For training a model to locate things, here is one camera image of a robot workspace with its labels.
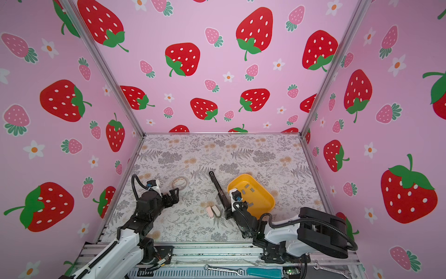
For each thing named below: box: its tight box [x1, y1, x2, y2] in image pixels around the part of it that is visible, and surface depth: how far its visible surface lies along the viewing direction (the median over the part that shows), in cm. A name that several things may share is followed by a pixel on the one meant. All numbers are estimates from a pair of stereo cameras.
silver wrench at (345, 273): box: [313, 262, 352, 279], surface depth 72 cm
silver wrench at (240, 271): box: [203, 263, 245, 277], surface depth 72 cm
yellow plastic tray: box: [227, 173, 276, 220], surface depth 92 cm
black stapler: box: [209, 170, 233, 220], surface depth 92 cm
